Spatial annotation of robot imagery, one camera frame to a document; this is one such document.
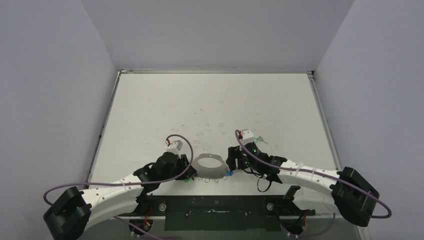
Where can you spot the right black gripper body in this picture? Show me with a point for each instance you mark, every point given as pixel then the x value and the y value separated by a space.
pixel 232 159

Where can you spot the key with blue tag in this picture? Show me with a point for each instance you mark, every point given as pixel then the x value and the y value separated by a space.
pixel 229 173

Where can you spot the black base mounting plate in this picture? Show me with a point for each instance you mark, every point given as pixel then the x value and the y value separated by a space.
pixel 221 213

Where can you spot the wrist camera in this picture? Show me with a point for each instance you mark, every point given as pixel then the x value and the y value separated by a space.
pixel 246 136
pixel 175 147

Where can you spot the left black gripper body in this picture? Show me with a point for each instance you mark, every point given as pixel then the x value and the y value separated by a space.
pixel 179 167

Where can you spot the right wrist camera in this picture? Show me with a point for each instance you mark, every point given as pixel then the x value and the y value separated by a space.
pixel 246 136

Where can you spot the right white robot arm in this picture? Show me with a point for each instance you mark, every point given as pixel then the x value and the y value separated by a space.
pixel 344 192

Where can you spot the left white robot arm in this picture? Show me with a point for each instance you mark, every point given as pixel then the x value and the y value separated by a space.
pixel 77 210

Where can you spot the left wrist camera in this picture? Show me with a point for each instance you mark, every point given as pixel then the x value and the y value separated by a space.
pixel 175 147

